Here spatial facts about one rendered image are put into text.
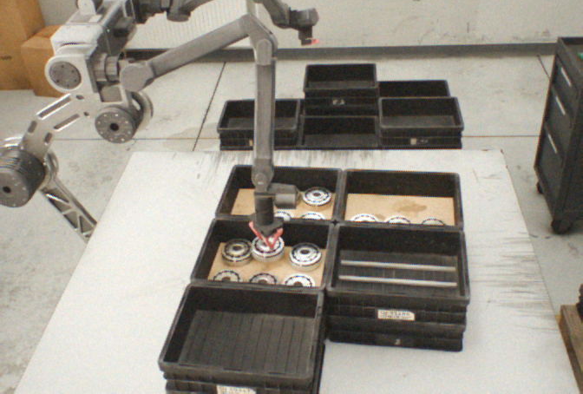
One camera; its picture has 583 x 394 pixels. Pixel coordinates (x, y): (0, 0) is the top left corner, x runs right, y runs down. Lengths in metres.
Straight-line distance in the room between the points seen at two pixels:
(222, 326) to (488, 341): 0.79
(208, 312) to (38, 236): 2.00
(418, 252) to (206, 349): 0.73
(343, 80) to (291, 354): 2.26
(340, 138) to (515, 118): 1.43
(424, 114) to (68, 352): 2.15
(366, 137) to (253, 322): 1.78
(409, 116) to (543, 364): 1.77
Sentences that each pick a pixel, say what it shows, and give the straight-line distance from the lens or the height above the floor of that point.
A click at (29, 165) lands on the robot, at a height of 0.93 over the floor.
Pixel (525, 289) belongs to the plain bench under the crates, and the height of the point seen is 0.70.
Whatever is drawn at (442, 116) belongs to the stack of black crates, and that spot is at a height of 0.49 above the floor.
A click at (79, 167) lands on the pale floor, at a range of 4.33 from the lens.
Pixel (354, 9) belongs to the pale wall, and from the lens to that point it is 5.08.
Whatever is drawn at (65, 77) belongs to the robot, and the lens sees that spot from 2.01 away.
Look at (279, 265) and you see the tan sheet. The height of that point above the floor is 0.83.
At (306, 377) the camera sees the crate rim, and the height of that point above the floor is 0.93.
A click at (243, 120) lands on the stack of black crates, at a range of 3.52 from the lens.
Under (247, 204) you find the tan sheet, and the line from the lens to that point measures 2.36.
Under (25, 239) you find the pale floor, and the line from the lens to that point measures 3.87.
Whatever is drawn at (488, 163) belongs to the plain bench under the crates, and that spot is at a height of 0.70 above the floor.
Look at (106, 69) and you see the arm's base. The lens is 1.96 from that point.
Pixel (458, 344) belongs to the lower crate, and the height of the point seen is 0.74.
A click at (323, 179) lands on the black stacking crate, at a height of 0.89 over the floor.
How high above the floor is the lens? 2.27
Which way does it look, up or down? 36 degrees down
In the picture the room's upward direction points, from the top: 4 degrees counter-clockwise
